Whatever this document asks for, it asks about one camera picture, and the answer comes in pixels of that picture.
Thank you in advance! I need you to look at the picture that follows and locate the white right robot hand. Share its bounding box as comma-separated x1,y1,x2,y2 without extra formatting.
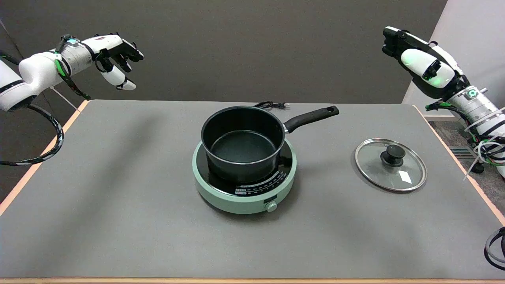
382,26,471,99

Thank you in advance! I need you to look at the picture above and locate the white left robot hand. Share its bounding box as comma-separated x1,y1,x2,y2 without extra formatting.
84,33,144,91

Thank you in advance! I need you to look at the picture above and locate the black pot with handle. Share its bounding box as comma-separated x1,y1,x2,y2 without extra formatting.
201,105,340,184

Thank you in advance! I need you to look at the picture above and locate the floor vent grille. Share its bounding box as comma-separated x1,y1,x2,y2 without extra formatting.
449,146,476,159

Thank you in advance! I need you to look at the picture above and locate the glass lid black knob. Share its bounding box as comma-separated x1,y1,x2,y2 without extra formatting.
355,138,428,192

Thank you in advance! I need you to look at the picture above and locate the gray table mat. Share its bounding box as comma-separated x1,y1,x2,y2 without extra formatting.
0,99,505,280

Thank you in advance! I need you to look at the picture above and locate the green induction cooker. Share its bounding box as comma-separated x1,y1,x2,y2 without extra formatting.
192,138,297,215

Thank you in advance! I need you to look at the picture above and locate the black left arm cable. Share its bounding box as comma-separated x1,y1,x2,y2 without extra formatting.
0,103,64,166

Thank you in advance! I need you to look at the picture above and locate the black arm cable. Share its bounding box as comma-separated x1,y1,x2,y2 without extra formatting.
0,103,64,166
484,227,505,271

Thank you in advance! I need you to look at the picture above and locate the black power cord plug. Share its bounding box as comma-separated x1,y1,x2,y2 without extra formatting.
252,101,290,110

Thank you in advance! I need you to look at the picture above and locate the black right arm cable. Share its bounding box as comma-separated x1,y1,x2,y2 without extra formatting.
484,227,505,271

